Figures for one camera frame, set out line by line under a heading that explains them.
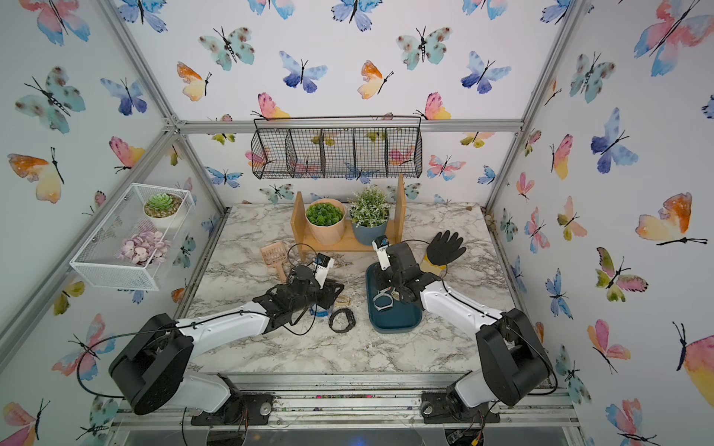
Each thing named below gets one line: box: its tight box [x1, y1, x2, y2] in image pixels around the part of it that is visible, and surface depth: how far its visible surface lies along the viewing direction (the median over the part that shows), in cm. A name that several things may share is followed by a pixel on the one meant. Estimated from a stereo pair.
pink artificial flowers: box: [117, 230, 171, 265], surface depth 64 cm
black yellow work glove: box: [420, 230, 467, 278], surface depth 109 cm
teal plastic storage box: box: [366, 262, 423, 334], surface depth 90 cm
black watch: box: [328, 307, 357, 334], surface depth 90 cm
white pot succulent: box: [143, 192, 184, 227], surface depth 73 cm
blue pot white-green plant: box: [348, 183, 392, 246], surface depth 91 cm
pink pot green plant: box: [304, 197, 347, 247], surface depth 95 cm
